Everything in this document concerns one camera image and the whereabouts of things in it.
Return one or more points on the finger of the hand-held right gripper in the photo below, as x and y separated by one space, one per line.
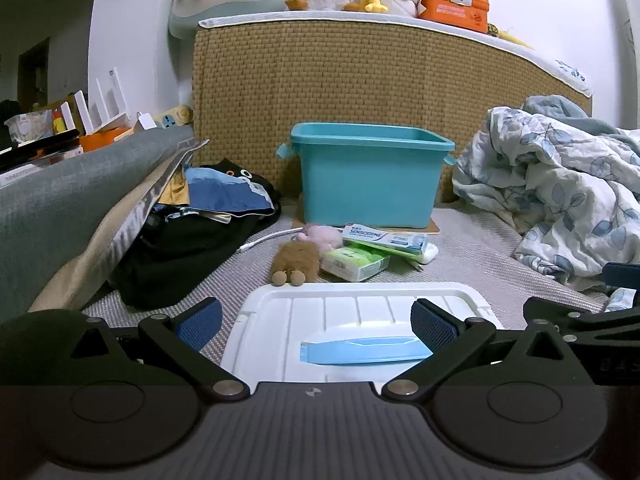
622 275
600 320

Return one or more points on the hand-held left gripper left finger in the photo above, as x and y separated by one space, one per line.
200 322

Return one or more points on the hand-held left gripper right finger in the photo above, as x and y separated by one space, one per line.
435 325

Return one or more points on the white toothpaste box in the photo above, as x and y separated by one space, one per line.
380 237

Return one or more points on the green tissue pack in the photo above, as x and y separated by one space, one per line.
350 262

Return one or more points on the brown plush toy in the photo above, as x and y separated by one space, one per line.
295 260

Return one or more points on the pink plush toy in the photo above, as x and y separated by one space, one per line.
325 236

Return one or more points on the teal plastic storage bin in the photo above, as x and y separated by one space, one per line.
365 180

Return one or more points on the black clothing with orange print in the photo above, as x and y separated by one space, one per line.
175 260

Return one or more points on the floral white quilt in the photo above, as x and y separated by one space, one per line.
550 185

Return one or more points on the yellow-brown cloth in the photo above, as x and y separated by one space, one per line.
176 187

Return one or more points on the grey bolster cushion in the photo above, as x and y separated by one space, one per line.
60 195

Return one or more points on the yellow and blue power strip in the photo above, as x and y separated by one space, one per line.
172 117

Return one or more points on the white charger plug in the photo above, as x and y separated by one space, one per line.
146 121

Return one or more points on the white router with antennas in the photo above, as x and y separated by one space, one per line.
112 120

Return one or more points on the black tablet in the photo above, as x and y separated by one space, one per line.
35 147

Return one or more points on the clear plastic container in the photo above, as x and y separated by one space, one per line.
27 127

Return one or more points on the woven wicker headboard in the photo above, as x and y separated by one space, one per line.
350 75

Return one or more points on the orange first-aid box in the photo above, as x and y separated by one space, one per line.
450 7

